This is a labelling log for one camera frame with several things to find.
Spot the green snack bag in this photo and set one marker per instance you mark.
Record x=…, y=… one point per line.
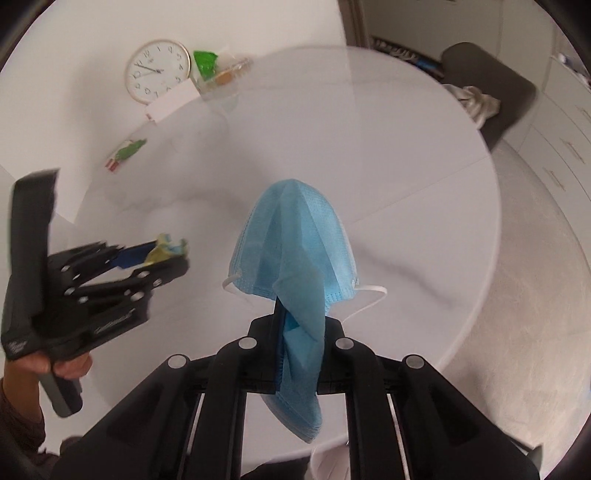
x=206, y=64

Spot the person's left hand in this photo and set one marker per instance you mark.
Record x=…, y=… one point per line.
x=21, y=380

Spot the blue face mask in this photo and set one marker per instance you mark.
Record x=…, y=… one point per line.
x=294, y=250

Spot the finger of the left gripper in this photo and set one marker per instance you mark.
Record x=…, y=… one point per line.
x=143, y=280
x=99, y=254

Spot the white card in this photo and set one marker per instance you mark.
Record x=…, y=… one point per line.
x=171, y=101

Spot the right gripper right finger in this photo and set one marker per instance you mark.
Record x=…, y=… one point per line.
x=406, y=420

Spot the white trash bin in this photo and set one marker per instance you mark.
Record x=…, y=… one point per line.
x=330, y=464

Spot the green red candy packet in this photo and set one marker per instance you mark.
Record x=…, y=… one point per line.
x=124, y=152

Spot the yellow paper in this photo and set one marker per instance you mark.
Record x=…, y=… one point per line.
x=166, y=249

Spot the white wall clock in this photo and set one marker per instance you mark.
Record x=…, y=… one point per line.
x=155, y=68

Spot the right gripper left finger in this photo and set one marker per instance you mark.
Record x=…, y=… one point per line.
x=182, y=422

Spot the dark grey chair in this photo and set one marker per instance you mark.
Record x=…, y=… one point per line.
x=467, y=65

